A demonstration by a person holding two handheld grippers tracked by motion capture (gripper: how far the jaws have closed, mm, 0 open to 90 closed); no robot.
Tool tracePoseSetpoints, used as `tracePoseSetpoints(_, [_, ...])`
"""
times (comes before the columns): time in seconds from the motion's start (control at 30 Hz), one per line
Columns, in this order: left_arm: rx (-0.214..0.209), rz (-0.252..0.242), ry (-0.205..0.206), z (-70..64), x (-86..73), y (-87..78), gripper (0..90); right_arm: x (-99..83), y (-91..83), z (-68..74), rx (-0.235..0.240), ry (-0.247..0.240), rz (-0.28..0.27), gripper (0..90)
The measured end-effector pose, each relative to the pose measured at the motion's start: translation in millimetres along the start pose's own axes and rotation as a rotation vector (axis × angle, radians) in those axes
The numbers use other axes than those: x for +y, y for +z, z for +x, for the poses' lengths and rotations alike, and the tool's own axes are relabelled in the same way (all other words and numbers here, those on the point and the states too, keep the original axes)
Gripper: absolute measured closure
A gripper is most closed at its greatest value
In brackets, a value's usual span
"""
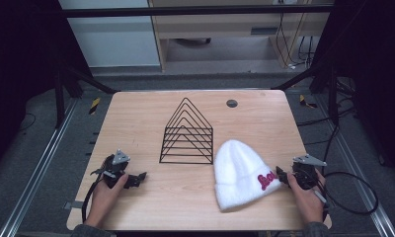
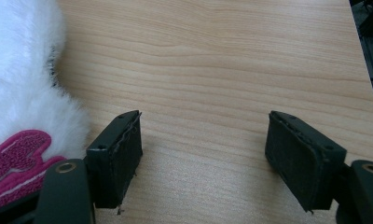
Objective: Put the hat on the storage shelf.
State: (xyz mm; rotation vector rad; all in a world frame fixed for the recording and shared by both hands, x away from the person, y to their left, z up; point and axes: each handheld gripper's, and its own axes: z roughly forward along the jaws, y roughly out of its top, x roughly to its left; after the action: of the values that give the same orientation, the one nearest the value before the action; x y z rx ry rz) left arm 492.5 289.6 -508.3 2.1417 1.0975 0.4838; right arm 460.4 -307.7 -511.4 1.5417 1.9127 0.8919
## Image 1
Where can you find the black horizontal frame bar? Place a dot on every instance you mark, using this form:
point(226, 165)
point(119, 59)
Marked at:
point(185, 11)

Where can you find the aluminium floor rail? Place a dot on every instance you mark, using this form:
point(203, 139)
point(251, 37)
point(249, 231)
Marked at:
point(40, 164)
point(360, 177)

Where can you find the light wooden desk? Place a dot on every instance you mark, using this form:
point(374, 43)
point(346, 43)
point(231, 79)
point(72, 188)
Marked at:
point(218, 26)

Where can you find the grey metal table bracket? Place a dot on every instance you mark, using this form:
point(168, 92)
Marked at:
point(73, 205)

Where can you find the person's left hand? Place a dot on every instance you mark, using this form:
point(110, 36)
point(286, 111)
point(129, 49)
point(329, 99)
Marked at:
point(101, 204)

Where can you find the yellow black tape strip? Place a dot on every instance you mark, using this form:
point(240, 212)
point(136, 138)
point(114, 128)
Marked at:
point(305, 102)
point(94, 105)

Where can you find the person's right hand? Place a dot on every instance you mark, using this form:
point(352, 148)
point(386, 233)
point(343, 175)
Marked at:
point(309, 204)

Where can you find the white knitted beanie hat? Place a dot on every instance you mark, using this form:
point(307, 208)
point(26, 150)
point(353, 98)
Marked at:
point(240, 174)

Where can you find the white cabinet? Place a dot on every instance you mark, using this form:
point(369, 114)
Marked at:
point(116, 42)

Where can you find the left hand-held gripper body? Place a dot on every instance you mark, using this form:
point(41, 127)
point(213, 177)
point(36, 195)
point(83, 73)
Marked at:
point(115, 169)

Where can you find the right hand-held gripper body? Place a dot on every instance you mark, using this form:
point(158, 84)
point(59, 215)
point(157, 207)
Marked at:
point(304, 173)

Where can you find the grey round table grommet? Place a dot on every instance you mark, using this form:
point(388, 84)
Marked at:
point(231, 103)

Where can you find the black metal stand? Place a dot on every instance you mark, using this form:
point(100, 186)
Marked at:
point(333, 98)
point(59, 98)

